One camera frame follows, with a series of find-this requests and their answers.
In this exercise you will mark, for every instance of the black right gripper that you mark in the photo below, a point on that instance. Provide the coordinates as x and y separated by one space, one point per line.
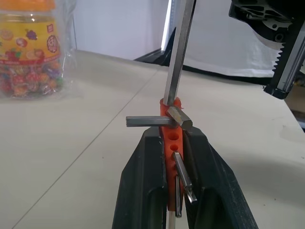
289 69

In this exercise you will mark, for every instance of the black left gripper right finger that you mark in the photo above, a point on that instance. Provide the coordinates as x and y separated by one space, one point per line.
219 190

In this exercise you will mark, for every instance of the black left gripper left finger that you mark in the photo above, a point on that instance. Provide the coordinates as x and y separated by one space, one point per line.
140 181

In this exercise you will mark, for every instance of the orange hex key holder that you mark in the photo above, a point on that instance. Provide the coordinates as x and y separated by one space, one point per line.
175 141

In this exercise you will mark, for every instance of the large silver hex key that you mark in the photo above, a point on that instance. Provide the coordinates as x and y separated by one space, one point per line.
177 47

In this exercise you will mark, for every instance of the small silver hex key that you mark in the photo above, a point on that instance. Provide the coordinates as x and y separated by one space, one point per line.
182 174

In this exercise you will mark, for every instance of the thin silver hex key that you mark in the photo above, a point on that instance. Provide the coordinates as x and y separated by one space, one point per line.
178 198

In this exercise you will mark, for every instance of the medium grey hex key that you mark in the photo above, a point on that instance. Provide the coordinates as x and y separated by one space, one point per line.
147 121

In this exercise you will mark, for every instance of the black photo backdrop base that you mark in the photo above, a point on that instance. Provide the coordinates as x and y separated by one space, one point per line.
209 69

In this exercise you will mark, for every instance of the white light panel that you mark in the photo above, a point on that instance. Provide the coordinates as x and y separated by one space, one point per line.
166 23

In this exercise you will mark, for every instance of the candy jar in plastic bag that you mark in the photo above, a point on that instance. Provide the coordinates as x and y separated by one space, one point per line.
69 59

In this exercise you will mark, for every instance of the clear candy jar orange lid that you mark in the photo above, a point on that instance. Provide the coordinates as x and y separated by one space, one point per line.
28 47

